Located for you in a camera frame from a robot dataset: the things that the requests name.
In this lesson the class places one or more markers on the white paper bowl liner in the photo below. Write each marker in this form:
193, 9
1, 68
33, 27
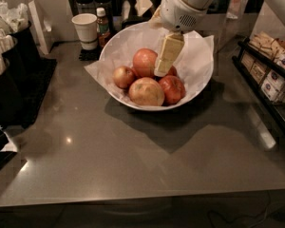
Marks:
196, 57

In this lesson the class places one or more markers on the white paper cup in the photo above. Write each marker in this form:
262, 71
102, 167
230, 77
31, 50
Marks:
86, 27

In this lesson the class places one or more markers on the small left red apple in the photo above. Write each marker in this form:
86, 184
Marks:
124, 76

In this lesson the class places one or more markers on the right front red apple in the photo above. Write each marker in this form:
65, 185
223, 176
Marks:
173, 89

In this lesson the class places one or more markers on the black rubber mat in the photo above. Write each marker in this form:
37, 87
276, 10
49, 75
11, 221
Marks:
33, 91

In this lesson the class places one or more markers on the small brown sauce bottle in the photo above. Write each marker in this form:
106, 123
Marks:
102, 27

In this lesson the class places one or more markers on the black cup with white cutlery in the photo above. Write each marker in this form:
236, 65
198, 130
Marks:
9, 51

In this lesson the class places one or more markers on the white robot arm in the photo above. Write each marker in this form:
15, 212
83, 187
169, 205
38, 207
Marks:
236, 7

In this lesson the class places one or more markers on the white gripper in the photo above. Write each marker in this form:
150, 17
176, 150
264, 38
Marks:
177, 13

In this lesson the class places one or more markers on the large top red apple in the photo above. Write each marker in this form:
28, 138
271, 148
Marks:
144, 62

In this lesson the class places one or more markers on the black cup with wrapped packets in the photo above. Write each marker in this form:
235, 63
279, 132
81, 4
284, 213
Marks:
15, 23

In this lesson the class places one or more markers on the white bowl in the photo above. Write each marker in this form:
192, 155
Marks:
193, 76

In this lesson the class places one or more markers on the back right red apple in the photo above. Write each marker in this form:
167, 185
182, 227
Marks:
172, 71

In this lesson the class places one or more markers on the large front yellowish apple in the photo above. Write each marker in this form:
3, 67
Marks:
146, 91

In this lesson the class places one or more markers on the black front cutlery cup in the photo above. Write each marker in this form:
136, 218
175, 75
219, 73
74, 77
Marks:
10, 98

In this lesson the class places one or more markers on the black condiment packet rack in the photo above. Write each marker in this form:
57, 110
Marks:
261, 62

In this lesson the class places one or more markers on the black napkin holder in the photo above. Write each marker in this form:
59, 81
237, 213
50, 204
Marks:
135, 12

